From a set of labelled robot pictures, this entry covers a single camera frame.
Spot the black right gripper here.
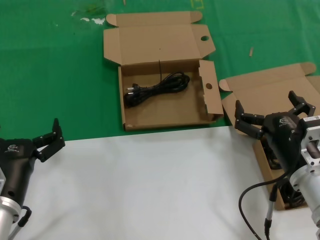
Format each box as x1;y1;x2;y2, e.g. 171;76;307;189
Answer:
234;90;317;173

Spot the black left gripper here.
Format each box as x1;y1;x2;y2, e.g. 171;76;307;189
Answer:
0;117;66;206

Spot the open brown cardboard box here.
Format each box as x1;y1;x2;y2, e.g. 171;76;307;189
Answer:
218;62;320;211

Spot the cardboard box with round holes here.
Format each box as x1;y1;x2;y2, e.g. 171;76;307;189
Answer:
102;10;225;132

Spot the green table cloth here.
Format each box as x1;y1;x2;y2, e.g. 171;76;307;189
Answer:
0;0;320;145

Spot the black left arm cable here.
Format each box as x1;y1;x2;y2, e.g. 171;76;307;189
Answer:
7;204;33;240

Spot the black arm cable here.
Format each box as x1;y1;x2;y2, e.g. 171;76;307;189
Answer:
238;169;292;240
7;204;33;240

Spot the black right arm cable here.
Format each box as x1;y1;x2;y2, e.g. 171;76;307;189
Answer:
238;169;292;240

